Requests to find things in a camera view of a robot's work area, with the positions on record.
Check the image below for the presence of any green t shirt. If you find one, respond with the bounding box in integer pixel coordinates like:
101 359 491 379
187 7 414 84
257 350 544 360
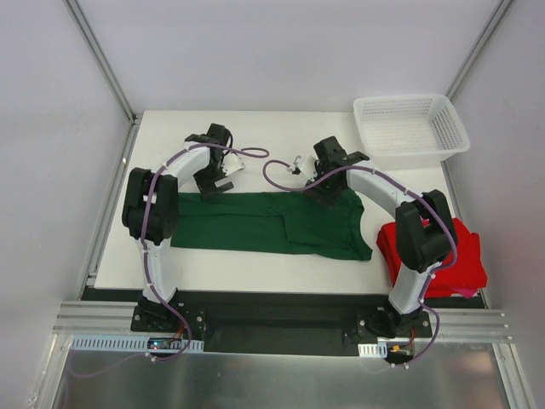
170 191 372 262

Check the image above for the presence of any white plastic basket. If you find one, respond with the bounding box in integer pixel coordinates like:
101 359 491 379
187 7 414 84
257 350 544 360
353 94 470 170

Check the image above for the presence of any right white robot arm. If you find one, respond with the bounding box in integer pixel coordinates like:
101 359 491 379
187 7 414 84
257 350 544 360
307 136 457 338

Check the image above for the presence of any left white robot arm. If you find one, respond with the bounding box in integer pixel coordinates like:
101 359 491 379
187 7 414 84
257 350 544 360
122 124 243 331

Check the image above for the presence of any red folded t shirt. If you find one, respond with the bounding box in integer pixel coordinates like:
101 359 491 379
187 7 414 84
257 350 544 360
376 218 487 299

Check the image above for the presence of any pink folded t shirt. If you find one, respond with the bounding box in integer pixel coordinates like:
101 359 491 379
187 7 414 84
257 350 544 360
452 288 479 298

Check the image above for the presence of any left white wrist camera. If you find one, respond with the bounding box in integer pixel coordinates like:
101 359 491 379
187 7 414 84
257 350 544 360
222 153 246 176

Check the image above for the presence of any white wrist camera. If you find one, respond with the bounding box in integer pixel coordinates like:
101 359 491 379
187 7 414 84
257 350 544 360
288 155 317 179
222 153 246 176

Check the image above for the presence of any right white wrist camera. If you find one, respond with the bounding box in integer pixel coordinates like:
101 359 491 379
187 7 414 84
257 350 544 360
288 155 317 179

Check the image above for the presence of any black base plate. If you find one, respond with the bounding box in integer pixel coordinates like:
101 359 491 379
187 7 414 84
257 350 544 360
130 291 432 356

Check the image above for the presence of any right white cable duct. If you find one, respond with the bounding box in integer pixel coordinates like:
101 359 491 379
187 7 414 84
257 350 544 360
358 341 387 359

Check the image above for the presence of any white cable duct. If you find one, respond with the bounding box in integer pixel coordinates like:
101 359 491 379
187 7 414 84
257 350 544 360
358 341 387 359
71 335 204 354

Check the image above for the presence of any aluminium frame rail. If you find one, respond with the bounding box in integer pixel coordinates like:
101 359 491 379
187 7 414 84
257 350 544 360
53 301 515 343

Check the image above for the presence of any left white cable duct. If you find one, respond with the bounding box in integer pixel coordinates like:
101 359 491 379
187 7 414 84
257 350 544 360
71 335 204 354

